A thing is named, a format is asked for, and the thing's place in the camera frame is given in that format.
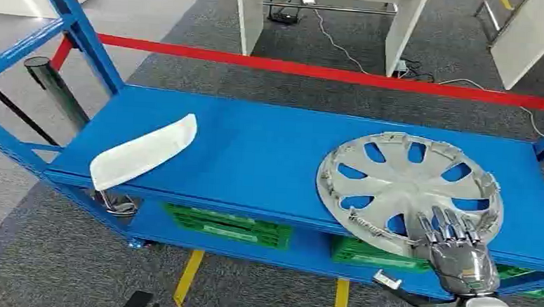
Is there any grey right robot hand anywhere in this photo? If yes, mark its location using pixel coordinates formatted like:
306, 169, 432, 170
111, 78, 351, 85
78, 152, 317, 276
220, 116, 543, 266
413, 205, 505, 299

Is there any silver wheel hubcap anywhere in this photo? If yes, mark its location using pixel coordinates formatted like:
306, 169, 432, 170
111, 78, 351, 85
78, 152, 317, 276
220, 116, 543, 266
312, 127, 509, 264

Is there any green plastic crate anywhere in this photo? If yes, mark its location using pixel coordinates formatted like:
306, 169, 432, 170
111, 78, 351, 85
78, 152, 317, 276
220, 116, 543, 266
330, 235, 434, 275
161, 202, 294, 252

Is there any blue metal shelf rack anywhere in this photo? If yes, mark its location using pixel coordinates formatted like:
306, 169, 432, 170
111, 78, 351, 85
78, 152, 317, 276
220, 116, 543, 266
0, 0, 544, 307

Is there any white desk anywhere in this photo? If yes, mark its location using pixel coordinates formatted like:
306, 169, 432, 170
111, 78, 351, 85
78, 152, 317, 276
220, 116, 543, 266
231, 0, 431, 80
471, 0, 544, 92

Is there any black router device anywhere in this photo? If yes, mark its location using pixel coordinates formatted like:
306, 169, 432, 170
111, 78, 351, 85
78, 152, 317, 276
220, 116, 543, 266
266, 6, 303, 26

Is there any white curved plastic panel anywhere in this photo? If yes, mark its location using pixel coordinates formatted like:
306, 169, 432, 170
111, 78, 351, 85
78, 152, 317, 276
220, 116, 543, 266
87, 108, 199, 197

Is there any black barrier belt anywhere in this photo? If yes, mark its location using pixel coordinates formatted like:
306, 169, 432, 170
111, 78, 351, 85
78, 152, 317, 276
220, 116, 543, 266
0, 81, 65, 148

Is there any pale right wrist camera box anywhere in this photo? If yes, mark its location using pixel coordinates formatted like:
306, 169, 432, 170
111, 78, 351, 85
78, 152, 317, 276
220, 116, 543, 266
372, 269, 403, 291

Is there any thin white floor cable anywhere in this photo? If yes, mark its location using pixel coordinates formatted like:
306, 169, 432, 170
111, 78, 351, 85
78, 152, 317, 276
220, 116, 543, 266
307, 7, 544, 139

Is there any metal hook bracket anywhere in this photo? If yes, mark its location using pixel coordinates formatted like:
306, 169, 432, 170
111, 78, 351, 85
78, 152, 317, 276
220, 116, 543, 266
92, 188, 139, 219

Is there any black stanchion post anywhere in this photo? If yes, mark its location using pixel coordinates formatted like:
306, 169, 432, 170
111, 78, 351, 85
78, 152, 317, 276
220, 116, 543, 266
20, 55, 94, 135

